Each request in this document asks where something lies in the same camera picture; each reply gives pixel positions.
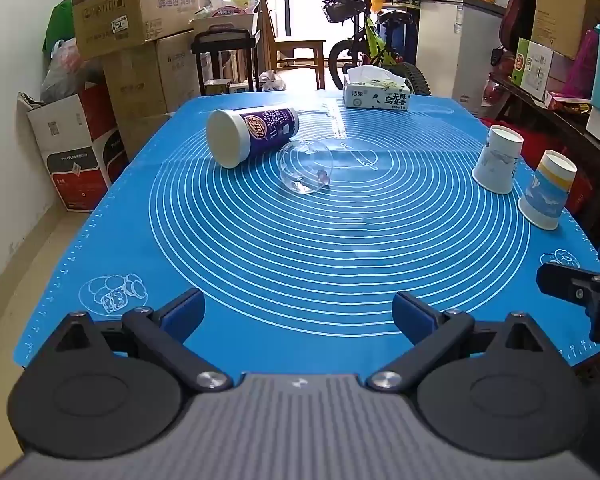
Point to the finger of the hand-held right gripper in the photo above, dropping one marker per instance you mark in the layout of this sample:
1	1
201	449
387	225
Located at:
570	282

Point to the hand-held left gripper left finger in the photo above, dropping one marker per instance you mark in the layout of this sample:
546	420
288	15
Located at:
182	312

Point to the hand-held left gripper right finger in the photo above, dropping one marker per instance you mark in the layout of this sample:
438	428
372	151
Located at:
414	314

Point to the yellow rimmed paper cup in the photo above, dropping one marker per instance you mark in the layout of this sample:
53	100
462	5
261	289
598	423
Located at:
547	195

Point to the white paper cup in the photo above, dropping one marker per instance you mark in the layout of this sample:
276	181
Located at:
497	160

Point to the clear glass cup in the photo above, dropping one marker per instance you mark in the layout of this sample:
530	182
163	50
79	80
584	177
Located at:
305	170

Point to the purple and white cup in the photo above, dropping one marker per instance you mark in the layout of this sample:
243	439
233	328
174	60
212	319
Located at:
260	130

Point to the blue silicone baking mat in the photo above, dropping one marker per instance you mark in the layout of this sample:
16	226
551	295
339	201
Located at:
305	260

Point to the white and red printer box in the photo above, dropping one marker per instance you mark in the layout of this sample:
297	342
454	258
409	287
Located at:
75	155

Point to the pink bag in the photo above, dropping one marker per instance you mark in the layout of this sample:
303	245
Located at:
582	67

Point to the green and white carton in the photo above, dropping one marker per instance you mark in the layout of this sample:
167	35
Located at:
532	65

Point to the white tissue box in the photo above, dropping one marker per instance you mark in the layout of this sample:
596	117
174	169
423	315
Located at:
375	95

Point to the tall brown cardboard box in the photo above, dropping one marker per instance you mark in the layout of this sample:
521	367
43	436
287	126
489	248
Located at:
150	90

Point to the small white plastic bag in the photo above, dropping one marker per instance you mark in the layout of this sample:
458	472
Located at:
272	81

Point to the white chest freezer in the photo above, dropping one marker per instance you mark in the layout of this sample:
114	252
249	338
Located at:
460	50

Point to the white and red plastic bag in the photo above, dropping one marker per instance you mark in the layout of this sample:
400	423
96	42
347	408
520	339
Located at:
67	70

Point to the green and black bicycle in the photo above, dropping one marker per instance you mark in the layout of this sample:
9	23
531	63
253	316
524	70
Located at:
370	40

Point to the wooden chair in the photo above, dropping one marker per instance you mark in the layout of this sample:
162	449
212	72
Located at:
300	50

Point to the large taped cardboard box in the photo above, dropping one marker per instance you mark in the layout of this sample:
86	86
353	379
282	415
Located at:
130	10

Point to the green bag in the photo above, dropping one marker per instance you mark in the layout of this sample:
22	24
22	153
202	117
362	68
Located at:
60	25

